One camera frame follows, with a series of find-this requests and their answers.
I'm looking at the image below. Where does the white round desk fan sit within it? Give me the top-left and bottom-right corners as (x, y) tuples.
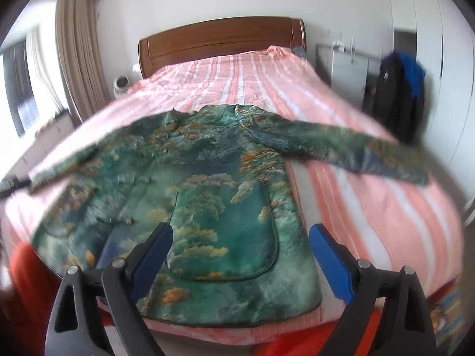
(113, 75), (130, 100)

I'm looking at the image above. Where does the green landscape-print padded jacket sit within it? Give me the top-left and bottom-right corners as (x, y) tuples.
(30, 104), (428, 327)

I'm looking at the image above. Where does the brown wooden headboard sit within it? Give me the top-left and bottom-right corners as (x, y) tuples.
(138, 16), (307, 79)

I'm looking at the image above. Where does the white bedside drawer cabinet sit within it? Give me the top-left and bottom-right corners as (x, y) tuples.
(316, 41), (382, 110)

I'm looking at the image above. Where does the red bed base cover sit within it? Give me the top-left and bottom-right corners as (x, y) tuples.
(6, 243), (112, 356)

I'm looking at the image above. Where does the pink striped bed sheet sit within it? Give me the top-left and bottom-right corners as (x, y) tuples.
(6, 46), (463, 345)

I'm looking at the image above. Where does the beige curtain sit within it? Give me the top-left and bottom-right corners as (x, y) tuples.
(55, 0), (110, 122)

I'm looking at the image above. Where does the white wardrobe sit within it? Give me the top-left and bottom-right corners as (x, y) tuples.
(385, 0), (475, 201)

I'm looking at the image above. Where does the white window bench cabinet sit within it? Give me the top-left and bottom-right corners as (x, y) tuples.
(1, 111), (75, 178)

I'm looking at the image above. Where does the black and blue hanging jacket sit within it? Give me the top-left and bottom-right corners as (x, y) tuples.
(371, 51), (426, 145)

